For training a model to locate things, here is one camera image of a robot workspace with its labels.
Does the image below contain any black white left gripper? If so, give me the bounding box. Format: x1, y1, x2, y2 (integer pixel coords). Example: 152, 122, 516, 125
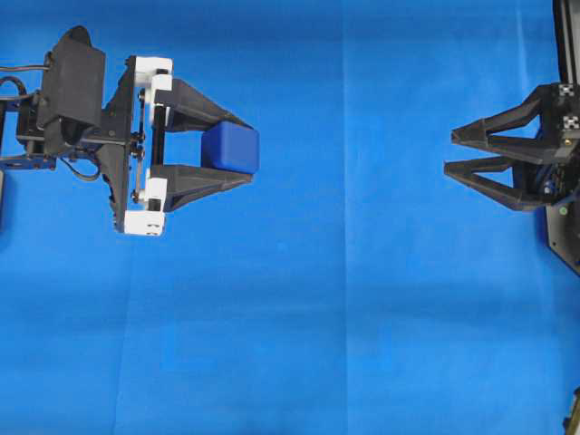
96, 56, 253, 237

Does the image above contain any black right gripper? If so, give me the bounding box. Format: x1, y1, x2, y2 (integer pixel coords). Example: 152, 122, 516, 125
443, 82, 579, 272

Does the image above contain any blue block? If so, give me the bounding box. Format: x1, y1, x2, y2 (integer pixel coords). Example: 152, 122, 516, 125
200, 121, 260, 174

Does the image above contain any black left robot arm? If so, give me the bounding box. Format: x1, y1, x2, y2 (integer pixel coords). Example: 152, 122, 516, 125
1, 56, 260, 237

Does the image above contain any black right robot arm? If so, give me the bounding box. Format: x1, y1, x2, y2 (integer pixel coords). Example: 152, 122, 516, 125
444, 1, 579, 271

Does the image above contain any blue table cloth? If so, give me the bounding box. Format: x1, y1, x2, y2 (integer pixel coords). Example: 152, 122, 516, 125
1, 1, 579, 434

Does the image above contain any dark object bottom right corner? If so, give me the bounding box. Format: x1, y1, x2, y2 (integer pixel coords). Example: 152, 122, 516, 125
563, 387, 580, 435

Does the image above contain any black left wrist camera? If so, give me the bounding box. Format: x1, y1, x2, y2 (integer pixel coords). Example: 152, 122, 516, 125
37, 25, 105, 156

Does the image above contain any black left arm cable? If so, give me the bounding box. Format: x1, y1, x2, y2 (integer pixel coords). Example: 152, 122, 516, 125
0, 63, 101, 183

